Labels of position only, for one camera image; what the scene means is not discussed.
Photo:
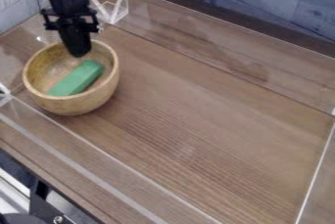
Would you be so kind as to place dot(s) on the clear acrylic back wall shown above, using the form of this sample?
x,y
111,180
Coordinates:
x,y
280,66

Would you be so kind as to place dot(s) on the clear acrylic corner bracket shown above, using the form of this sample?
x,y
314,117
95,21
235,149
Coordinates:
x,y
111,12

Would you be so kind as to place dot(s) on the clear acrylic front wall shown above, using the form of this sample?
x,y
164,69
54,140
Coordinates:
x,y
113,192

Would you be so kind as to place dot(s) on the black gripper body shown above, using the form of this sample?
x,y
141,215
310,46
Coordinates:
x,y
70,14

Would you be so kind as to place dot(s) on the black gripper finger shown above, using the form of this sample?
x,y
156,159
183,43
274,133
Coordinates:
x,y
65,38
78,42

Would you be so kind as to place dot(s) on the clear acrylic wall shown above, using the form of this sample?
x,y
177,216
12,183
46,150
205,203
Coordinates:
x,y
113,192
280,66

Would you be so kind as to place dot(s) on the wooden bowl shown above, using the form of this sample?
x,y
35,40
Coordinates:
x,y
51,64

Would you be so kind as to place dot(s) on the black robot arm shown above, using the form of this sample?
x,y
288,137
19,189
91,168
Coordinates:
x,y
73,19

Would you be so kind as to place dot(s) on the green rectangular stick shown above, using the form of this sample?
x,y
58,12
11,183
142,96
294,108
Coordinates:
x,y
78,79

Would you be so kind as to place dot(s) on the black table frame bracket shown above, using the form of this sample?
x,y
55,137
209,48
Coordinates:
x,y
42,209

